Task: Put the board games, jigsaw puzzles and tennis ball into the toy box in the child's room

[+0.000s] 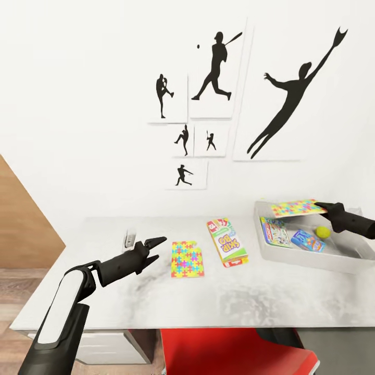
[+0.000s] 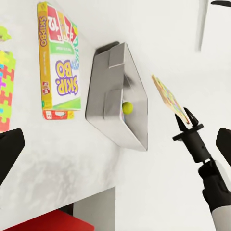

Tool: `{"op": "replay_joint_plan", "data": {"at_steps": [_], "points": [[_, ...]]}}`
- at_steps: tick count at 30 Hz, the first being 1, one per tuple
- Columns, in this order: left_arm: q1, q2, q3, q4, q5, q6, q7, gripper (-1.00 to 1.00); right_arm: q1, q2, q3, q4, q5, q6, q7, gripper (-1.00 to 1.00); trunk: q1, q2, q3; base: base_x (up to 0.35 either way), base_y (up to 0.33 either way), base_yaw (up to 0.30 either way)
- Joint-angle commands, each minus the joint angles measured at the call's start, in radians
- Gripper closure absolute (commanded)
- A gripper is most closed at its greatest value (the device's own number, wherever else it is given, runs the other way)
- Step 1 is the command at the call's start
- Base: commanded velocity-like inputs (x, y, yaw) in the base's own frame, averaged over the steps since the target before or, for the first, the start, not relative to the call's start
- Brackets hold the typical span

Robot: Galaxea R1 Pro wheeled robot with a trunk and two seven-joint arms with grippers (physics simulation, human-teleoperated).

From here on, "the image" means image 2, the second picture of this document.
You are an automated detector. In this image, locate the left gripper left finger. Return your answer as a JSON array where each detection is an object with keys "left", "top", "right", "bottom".
[{"left": 0, "top": 128, "right": 25, "bottom": 186}]

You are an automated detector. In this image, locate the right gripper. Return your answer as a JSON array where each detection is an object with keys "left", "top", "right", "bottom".
[{"left": 173, "top": 107, "right": 205, "bottom": 153}]

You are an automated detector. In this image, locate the jigsaw puzzle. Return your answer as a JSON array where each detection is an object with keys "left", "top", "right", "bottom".
[
  {"left": 152, "top": 76, "right": 190, "bottom": 125},
  {"left": 0, "top": 25, "right": 16, "bottom": 133}
]

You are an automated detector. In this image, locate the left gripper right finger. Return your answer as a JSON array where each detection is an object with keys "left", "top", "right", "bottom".
[{"left": 216, "top": 128, "right": 231, "bottom": 166}]

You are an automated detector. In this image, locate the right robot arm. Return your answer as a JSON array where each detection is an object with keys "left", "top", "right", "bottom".
[{"left": 173, "top": 107, "right": 231, "bottom": 231}]

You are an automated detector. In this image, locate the tennis ball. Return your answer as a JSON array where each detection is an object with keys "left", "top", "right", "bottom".
[{"left": 122, "top": 102, "right": 134, "bottom": 115}]

